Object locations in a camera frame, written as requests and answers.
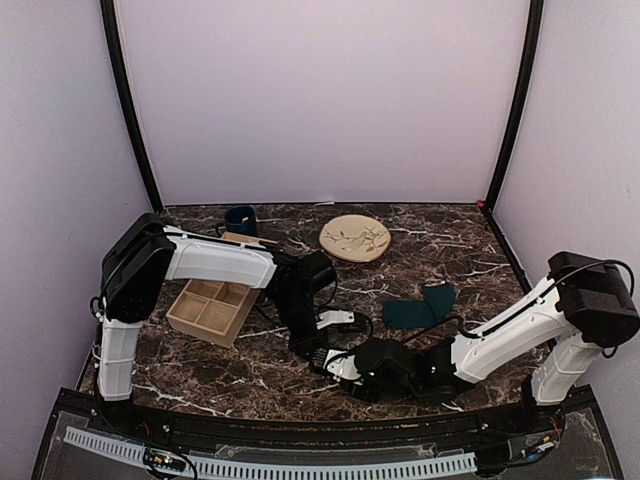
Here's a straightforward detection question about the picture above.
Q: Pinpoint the dark green sock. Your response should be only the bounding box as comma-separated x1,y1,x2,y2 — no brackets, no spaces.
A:
382,282,456,330

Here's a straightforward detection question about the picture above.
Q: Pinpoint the wooden compartment box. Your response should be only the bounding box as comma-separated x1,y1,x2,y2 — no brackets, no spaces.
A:
165,227,276,348

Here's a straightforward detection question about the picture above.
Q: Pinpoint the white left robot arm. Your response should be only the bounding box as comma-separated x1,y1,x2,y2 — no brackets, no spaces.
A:
90,214,336,436

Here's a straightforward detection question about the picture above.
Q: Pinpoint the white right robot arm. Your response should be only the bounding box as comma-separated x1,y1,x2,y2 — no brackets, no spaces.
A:
325,251,639,434

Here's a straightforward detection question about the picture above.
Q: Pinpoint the bird pattern ceramic plate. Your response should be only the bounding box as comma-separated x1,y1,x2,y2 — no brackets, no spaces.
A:
319,214,392,263

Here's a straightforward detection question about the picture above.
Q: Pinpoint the blue enamel mug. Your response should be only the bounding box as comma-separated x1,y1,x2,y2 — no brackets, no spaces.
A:
215,205,258,237

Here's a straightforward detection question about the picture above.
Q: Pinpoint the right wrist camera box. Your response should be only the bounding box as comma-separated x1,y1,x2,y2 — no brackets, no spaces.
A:
323,349,362,382

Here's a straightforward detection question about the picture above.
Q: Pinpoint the white slotted cable duct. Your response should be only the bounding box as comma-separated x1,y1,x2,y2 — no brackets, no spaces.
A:
62,427,478,479

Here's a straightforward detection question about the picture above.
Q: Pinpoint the black left corner frame post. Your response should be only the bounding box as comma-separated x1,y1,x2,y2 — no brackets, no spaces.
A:
99,0,164,213

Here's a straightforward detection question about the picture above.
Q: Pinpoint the black corner frame post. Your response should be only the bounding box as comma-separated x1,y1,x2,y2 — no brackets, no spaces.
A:
99,0,164,213
483,0,544,217

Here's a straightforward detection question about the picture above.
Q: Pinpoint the black right corner frame post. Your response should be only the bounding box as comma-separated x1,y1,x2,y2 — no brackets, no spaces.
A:
483,0,544,217

